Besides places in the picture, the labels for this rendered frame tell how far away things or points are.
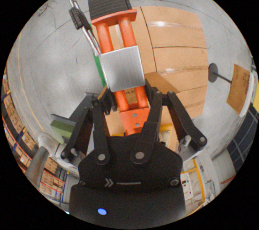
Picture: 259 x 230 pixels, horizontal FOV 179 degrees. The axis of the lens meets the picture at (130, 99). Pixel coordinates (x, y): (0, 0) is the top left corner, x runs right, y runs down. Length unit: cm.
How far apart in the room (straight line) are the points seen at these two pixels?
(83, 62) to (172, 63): 113
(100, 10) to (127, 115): 21
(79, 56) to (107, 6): 129
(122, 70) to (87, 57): 123
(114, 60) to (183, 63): 72
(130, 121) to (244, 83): 142
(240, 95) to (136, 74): 141
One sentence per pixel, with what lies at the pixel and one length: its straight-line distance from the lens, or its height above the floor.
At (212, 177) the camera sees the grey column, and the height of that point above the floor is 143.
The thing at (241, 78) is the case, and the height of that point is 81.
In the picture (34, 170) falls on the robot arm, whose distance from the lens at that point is 67.
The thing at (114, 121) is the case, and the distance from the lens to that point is 40.
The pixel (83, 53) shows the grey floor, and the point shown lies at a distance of 140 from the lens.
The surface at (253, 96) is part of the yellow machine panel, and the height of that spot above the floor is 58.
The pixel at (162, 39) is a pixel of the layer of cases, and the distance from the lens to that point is 75.
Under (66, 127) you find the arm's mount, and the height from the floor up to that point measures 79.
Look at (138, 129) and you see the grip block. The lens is 27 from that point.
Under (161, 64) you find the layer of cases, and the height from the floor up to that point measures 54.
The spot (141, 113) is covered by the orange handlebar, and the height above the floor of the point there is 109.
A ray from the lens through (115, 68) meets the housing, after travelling 15.
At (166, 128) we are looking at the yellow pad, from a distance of 44.
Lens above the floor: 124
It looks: 62 degrees down
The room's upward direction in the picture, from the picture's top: 178 degrees clockwise
